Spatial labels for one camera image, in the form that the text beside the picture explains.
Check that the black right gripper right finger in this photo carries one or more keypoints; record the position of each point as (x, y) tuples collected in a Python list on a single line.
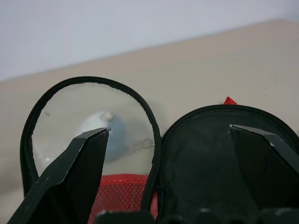
[(264, 168)]

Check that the red and black zip pouch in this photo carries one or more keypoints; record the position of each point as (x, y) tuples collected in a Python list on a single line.
[(198, 144)]

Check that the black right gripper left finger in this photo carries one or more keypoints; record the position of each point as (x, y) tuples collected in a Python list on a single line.
[(70, 177)]

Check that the light blue plush charm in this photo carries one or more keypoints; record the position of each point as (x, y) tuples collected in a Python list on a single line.
[(116, 142)]

